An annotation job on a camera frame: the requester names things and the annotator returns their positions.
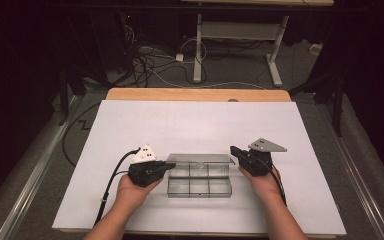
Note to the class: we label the black stand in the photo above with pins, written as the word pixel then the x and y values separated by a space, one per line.
pixel 64 100
pixel 338 103

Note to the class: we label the wooden table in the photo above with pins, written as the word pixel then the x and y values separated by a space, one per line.
pixel 180 94

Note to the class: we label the white metal desk frame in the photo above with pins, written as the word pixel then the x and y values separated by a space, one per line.
pixel 198 50

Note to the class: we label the white power adapter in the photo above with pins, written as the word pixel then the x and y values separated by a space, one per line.
pixel 179 57

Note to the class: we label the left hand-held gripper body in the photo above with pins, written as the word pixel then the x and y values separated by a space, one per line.
pixel 145 173

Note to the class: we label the white board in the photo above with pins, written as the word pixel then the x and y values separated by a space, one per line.
pixel 196 130

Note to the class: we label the metal floor rail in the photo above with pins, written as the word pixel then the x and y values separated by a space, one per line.
pixel 36 173
pixel 356 173

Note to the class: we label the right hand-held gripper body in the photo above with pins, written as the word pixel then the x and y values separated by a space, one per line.
pixel 256 163

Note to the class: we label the person's left hand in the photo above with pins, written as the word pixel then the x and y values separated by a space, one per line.
pixel 131 195

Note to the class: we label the transparent grey compartment box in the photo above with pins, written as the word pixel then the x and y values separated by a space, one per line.
pixel 198 186

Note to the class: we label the person's right hand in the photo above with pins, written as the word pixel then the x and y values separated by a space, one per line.
pixel 263 186

